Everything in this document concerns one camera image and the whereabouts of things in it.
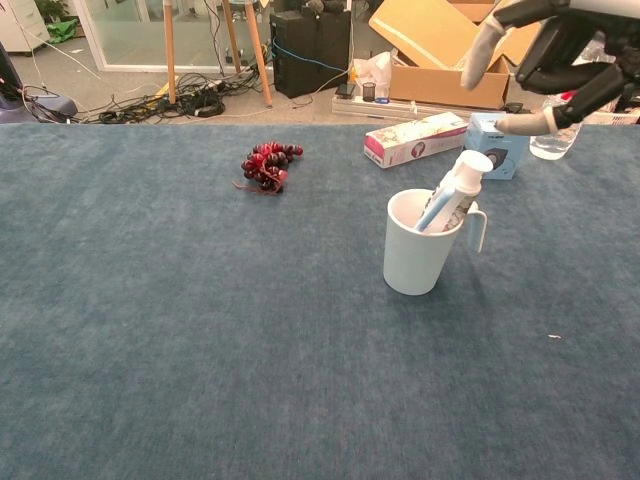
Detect blue table carpet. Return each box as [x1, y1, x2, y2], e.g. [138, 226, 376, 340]
[0, 123, 640, 480]

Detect light blue toothbrush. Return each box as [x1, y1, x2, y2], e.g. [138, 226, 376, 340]
[412, 169, 459, 234]

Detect white plastic mug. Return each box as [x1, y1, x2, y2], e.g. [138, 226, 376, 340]
[382, 188, 488, 296]

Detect open cardboard box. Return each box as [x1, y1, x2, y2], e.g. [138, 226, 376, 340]
[368, 0, 547, 111]

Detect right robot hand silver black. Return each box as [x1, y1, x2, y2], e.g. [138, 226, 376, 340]
[459, 0, 640, 137]

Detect pink floral carton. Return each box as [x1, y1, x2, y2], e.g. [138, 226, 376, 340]
[364, 111, 470, 170]

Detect dark blue padded seat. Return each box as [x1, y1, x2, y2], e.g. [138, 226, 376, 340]
[0, 42, 79, 124]

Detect green potted plant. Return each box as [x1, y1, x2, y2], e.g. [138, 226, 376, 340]
[34, 0, 69, 24]

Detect white plastic basket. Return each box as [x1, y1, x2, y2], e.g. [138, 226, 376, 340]
[584, 107, 640, 126]

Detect red grape bunch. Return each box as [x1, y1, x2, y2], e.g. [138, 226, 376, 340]
[232, 140, 305, 196]

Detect blue speaker box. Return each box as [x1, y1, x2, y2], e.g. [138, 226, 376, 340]
[463, 112, 530, 181]

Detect clear water bottle red label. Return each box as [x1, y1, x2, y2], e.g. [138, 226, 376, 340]
[529, 29, 619, 162]

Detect black cable pile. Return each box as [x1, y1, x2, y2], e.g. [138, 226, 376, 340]
[82, 72, 274, 125]

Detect white cabinet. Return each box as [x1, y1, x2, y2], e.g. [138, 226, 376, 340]
[0, 0, 51, 53]

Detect wooden stool leg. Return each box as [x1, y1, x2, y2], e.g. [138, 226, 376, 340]
[163, 0, 179, 105]
[243, 0, 274, 109]
[221, 0, 243, 75]

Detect green bag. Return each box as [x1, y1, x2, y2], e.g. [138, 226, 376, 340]
[46, 17, 80, 45]

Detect white plastic bag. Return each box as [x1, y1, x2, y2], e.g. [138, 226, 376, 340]
[349, 50, 394, 99]

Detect white toothpaste tube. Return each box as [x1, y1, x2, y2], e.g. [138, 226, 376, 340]
[424, 149, 494, 235]

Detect black computer tower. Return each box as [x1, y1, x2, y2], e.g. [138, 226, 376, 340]
[269, 8, 353, 100]

